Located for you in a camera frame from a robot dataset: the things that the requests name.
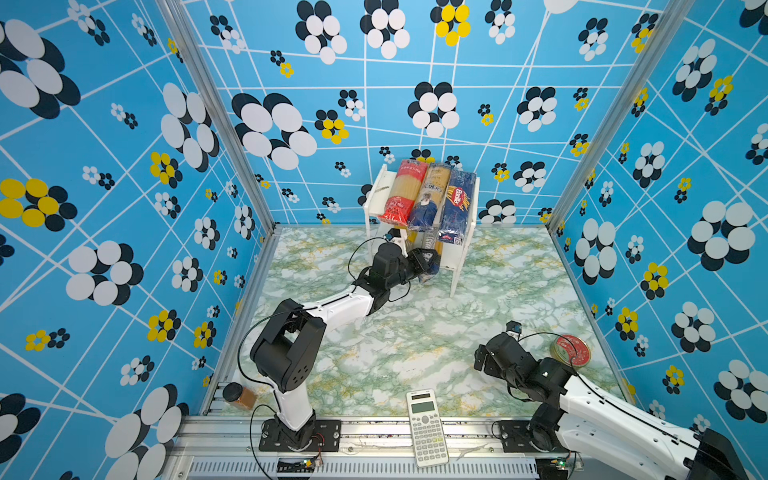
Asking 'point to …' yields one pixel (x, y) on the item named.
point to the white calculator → (429, 442)
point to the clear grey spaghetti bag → (430, 235)
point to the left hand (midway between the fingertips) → (438, 252)
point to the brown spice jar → (240, 396)
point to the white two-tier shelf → (379, 180)
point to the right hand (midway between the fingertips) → (489, 358)
